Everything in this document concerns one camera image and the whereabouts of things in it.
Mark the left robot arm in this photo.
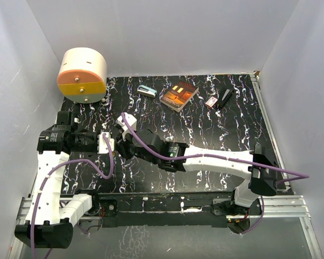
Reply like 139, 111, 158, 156
15, 111, 101, 249

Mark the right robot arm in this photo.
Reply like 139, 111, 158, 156
114, 129, 277, 214

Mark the teal and white stapler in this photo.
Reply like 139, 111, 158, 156
137, 85, 157, 98

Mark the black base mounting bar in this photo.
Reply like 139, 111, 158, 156
81, 190, 262, 233

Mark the round pastel drawer cabinet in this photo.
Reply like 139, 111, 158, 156
57, 47, 107, 104

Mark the orange paperback book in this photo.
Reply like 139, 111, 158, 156
160, 81, 199, 112

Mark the small red white card box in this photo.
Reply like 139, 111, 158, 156
205, 97, 218, 108

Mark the black rectangular case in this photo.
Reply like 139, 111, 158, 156
216, 88, 234, 110

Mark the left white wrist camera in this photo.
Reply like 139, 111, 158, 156
98, 131, 115, 154

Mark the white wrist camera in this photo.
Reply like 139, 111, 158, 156
116, 112, 137, 135
98, 131, 115, 154

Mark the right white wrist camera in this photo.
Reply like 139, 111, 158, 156
116, 112, 137, 135

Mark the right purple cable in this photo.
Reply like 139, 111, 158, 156
120, 113, 310, 235

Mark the aluminium frame rail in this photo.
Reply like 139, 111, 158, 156
15, 192, 322, 258

